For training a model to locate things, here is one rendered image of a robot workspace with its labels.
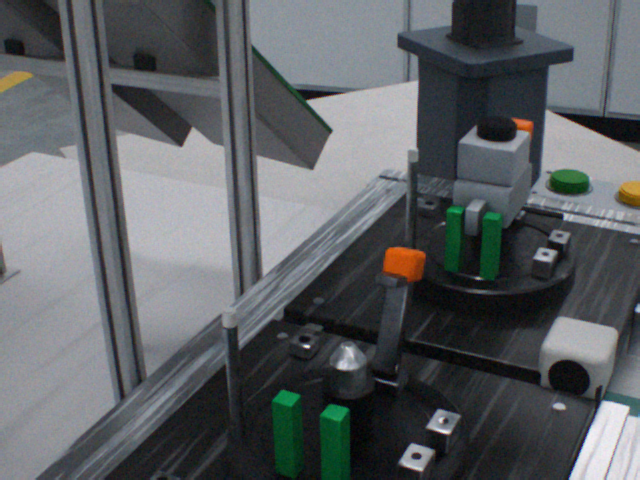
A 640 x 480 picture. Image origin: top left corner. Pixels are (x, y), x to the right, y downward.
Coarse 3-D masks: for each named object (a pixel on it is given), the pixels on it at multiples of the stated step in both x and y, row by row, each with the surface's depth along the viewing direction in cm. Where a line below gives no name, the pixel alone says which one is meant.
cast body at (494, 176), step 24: (480, 120) 69; (504, 120) 69; (480, 144) 68; (504, 144) 68; (528, 144) 70; (480, 168) 68; (504, 168) 67; (528, 168) 72; (456, 192) 69; (480, 192) 68; (504, 192) 68; (528, 192) 73; (480, 216) 68; (504, 216) 68
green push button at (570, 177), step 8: (552, 176) 91; (560, 176) 91; (568, 176) 91; (576, 176) 91; (584, 176) 91; (552, 184) 91; (560, 184) 90; (568, 184) 90; (576, 184) 89; (584, 184) 90; (568, 192) 90; (576, 192) 90
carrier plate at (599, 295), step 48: (384, 240) 80; (576, 240) 79; (624, 240) 79; (336, 288) 73; (384, 288) 73; (576, 288) 72; (624, 288) 72; (432, 336) 66; (480, 336) 66; (528, 336) 66; (624, 336) 67
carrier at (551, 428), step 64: (256, 384) 62; (320, 384) 58; (384, 384) 57; (448, 384) 61; (512, 384) 61; (192, 448) 56; (256, 448) 53; (320, 448) 48; (384, 448) 52; (448, 448) 52; (512, 448) 55; (576, 448) 55
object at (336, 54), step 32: (256, 0) 386; (288, 0) 382; (320, 0) 378; (352, 0) 374; (384, 0) 369; (256, 32) 392; (288, 32) 388; (320, 32) 384; (352, 32) 380; (384, 32) 375; (288, 64) 395; (320, 64) 390; (352, 64) 386; (384, 64) 382; (320, 96) 400
